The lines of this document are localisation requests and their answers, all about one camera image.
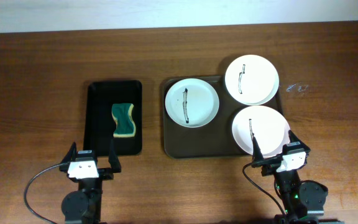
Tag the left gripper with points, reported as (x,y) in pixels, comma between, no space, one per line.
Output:
(107,174)

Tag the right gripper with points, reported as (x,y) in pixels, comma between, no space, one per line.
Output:
(270,165)

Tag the white plate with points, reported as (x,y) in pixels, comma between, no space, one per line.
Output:
(251,80)
(192,102)
(269,127)

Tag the green and yellow sponge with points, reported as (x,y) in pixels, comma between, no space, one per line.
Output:
(122,116)

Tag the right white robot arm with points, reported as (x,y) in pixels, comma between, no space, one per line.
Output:
(302,200)

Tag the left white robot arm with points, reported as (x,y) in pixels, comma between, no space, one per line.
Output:
(83,206)

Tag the black rectangular sponge tray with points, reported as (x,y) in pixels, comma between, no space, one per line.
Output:
(100,125)

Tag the dark brown serving tray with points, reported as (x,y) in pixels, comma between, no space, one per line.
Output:
(214,139)

